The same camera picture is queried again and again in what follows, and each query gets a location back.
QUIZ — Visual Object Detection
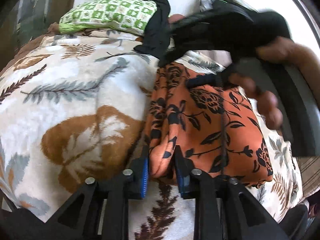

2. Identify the dark grey cloth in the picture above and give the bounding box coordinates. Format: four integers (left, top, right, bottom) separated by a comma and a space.
282, 204, 312, 233

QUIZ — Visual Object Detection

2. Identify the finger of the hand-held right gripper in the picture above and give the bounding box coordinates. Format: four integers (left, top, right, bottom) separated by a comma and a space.
169, 9, 216, 35
158, 33, 216, 67

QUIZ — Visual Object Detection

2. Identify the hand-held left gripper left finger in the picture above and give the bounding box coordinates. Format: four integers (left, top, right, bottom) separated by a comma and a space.
42, 144, 150, 240

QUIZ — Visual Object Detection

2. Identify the orange floral blouse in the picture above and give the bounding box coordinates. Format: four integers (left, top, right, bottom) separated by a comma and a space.
145, 64, 273, 188

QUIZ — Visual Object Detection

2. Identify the patterned glass door panel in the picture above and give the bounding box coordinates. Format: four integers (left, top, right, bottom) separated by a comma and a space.
14, 0, 58, 46

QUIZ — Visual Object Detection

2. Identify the large striped cushion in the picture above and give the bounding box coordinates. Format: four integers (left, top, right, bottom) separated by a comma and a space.
299, 155, 320, 196

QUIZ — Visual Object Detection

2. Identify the person's right hand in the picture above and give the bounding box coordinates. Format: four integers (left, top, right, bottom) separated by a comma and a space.
229, 36, 320, 131

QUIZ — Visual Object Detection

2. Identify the black garment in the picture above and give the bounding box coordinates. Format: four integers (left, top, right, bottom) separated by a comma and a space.
117, 0, 172, 58

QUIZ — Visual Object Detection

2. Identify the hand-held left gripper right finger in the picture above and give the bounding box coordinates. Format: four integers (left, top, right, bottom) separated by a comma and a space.
174, 145, 288, 240

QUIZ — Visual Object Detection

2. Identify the leaf print blanket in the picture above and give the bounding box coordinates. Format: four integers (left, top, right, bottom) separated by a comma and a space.
0, 27, 303, 240

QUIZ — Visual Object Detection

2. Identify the green checkered pillow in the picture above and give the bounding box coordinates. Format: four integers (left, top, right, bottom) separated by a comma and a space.
59, 0, 158, 35

